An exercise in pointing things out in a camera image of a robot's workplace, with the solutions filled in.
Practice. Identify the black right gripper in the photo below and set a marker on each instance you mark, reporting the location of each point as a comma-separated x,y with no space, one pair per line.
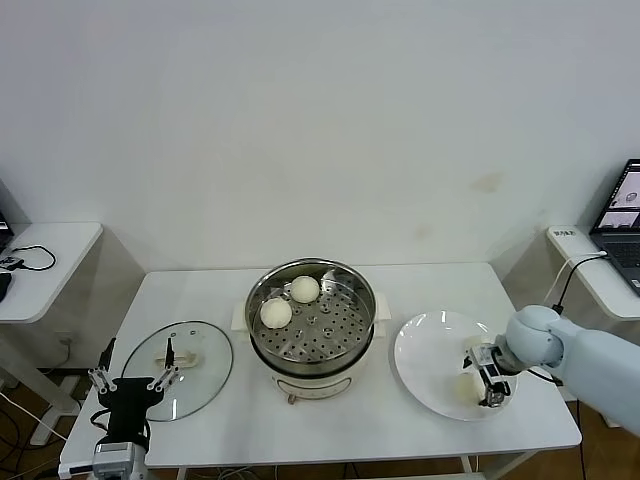
506,359

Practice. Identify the large white round plate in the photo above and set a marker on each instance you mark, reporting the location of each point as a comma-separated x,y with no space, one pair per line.
430,350

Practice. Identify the black computer mouse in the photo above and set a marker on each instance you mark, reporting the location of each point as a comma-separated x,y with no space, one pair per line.
3,287

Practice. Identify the white wall power plug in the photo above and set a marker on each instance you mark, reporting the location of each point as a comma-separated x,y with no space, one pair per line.
67,341

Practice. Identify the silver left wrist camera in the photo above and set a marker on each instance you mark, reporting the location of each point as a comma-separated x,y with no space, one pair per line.
114,453

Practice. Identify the cream electric pot base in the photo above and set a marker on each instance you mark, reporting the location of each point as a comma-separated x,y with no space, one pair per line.
310,385

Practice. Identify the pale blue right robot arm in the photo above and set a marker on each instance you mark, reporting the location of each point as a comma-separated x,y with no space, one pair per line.
590,360

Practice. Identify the white side desk with mouse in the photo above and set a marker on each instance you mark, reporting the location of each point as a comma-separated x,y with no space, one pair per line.
50,260

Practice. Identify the white side desk with label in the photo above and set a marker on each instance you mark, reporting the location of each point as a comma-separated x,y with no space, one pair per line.
590,280

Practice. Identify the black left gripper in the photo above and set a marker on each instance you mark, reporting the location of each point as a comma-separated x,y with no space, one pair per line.
127,402

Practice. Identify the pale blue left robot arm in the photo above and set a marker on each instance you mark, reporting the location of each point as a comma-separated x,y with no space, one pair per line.
75,469

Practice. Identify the grey laptop with dark screen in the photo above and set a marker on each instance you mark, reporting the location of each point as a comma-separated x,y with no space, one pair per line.
617,250

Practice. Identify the stainless steel steamer basket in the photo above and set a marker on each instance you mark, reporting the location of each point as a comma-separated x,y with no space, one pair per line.
350,300

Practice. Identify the round glass pot lid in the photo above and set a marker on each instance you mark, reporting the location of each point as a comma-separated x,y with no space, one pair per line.
200,380

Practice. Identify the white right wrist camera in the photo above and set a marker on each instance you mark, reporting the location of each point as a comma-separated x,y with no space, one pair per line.
492,374

